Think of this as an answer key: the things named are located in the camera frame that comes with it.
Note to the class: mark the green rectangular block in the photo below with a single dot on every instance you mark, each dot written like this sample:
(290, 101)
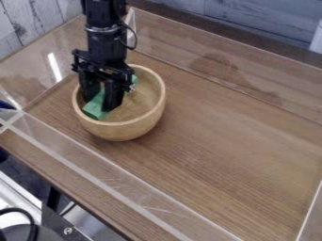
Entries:
(92, 108)

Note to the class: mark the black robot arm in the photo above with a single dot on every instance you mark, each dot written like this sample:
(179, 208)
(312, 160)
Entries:
(103, 13)

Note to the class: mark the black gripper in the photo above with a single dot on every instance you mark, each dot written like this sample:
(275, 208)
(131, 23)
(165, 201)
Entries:
(101, 65)

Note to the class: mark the clear acrylic corner bracket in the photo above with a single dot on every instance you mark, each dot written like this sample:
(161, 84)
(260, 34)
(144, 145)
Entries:
(129, 20)

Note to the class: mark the clear acrylic wall panels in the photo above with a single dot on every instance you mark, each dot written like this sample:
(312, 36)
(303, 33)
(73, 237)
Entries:
(228, 169)

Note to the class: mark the black bracket with screw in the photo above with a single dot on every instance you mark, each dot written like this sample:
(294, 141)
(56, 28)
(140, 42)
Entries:
(57, 229)

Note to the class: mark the black metal table leg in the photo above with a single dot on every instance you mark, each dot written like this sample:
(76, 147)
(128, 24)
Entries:
(53, 199)

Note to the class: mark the brown wooden bowl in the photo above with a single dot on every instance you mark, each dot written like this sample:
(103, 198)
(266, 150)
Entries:
(139, 113)

